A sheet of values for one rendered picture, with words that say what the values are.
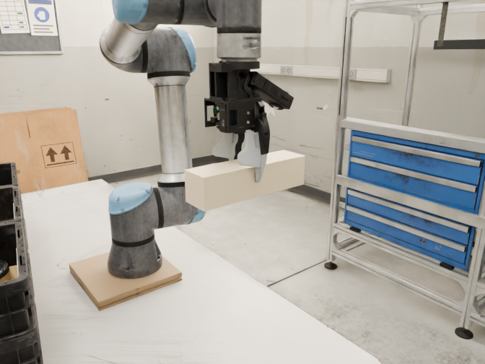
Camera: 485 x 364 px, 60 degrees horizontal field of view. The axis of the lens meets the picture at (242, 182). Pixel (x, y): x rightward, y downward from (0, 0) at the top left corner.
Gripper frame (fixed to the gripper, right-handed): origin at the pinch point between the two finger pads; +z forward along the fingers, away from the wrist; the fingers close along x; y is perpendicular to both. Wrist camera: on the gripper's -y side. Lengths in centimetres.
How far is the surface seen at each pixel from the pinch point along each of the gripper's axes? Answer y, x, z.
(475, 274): -139, -8, 76
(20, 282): 38.5, -15.2, 16.6
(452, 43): -141, -35, -24
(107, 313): 20, -30, 39
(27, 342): 39, -15, 29
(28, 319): 38.1, -16.8, 25.4
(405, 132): -139, -50, 17
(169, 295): 4.1, -27.2, 39.4
